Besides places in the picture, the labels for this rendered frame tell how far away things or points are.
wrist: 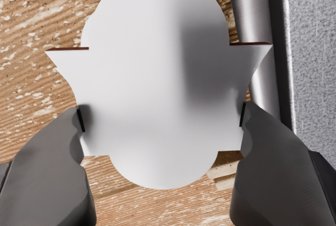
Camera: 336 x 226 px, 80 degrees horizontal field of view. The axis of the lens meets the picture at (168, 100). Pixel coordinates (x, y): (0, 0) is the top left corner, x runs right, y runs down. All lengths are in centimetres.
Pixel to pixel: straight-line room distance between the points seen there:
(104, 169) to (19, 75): 14
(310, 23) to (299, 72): 5
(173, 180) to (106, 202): 17
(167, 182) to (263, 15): 17
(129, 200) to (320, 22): 30
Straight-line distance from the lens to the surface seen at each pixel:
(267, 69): 24
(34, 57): 22
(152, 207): 32
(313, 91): 28
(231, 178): 25
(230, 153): 24
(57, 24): 20
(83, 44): 18
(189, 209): 33
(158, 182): 16
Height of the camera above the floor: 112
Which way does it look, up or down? 62 degrees down
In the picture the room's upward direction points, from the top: 176 degrees clockwise
